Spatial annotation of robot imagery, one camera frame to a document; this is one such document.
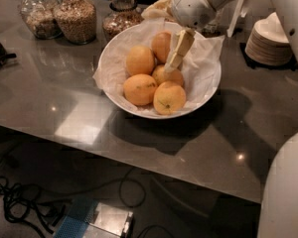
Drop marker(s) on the blue and metal box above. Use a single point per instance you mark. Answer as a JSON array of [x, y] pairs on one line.
[[89, 218]]

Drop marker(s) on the stack of white plates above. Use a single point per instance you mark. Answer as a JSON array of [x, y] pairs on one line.
[[267, 43]]

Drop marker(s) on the far left glass jar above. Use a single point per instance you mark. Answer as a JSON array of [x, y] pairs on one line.
[[39, 18]]

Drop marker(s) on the orange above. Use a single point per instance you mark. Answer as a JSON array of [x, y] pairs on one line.
[[140, 59], [160, 45], [169, 97], [160, 75], [139, 89]]

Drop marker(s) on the glass jar dark granola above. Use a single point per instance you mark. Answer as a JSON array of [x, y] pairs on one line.
[[123, 15]]

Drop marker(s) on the black tray under plates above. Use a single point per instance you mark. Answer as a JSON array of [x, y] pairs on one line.
[[291, 65]]

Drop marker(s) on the white stand frame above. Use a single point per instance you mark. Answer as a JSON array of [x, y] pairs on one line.
[[235, 16]]

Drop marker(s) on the grain filled glass jar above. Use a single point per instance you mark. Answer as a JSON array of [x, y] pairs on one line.
[[77, 20]]

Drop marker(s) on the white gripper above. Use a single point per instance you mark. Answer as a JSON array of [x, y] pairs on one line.
[[190, 4]]

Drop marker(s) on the white ceramic bowl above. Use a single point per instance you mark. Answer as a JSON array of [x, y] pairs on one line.
[[202, 86]]

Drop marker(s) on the white paper liner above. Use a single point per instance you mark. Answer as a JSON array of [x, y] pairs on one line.
[[114, 63]]

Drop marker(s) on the small glass bottle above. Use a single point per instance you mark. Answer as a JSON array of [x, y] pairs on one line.
[[211, 29]]

